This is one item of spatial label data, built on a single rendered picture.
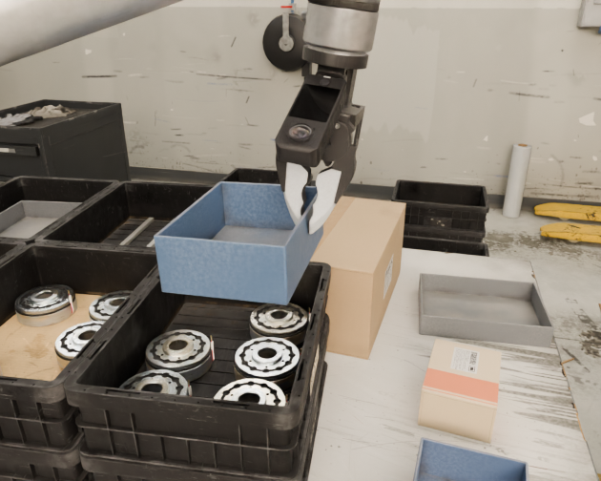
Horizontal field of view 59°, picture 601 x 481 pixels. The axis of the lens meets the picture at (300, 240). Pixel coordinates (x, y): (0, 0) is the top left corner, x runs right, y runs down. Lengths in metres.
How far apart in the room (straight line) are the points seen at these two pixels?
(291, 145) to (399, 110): 3.43
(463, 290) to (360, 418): 0.52
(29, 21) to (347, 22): 0.30
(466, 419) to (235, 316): 0.44
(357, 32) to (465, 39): 3.31
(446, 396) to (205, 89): 3.60
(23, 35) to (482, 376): 0.84
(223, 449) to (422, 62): 3.40
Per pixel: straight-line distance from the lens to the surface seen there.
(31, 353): 1.02
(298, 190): 0.63
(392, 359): 1.13
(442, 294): 1.37
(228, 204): 0.78
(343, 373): 1.08
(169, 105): 4.43
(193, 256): 0.59
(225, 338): 0.96
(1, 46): 0.43
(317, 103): 0.56
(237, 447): 0.72
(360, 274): 1.02
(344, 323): 1.09
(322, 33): 0.58
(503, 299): 1.40
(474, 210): 2.31
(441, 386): 0.96
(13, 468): 0.91
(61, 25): 0.42
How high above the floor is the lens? 1.37
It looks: 24 degrees down
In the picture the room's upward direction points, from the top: straight up
